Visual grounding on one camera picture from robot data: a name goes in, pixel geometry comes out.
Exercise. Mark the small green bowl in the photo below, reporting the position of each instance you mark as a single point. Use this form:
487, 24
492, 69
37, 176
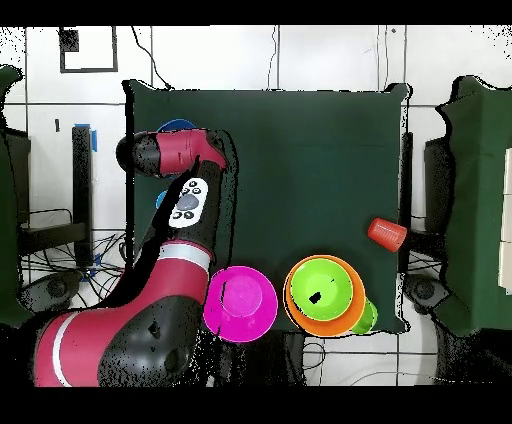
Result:
366, 320

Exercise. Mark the dark green tablecloth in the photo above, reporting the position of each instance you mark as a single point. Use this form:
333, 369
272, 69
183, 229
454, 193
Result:
320, 140

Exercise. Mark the light blue bowl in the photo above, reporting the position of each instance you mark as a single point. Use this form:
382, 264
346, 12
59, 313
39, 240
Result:
176, 124

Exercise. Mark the large orange bowl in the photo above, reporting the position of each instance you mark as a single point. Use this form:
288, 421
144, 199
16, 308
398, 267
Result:
356, 316

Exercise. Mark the black stand base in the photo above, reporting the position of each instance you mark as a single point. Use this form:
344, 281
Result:
426, 290
58, 288

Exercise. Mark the red-orange cup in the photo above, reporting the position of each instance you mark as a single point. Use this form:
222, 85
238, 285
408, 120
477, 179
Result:
386, 234

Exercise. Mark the large pink bowl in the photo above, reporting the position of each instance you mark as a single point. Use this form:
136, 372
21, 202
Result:
240, 304

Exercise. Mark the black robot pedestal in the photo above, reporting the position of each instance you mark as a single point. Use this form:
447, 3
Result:
260, 360

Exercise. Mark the green covered side table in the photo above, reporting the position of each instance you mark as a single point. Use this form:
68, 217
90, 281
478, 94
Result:
480, 200
8, 200

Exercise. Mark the black upright bar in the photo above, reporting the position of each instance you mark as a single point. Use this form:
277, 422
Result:
407, 180

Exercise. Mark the light blue cup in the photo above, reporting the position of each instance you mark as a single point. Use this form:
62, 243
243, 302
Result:
160, 200

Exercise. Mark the black L-shaped frame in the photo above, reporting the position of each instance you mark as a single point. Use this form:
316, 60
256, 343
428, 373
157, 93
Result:
82, 180

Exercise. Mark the large green bowl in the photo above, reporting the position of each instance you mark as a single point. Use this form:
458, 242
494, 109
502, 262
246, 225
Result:
320, 280

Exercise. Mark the white boxes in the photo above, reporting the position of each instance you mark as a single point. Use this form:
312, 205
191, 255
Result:
507, 240

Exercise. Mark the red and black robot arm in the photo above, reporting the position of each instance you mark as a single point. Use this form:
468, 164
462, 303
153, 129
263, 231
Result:
168, 288

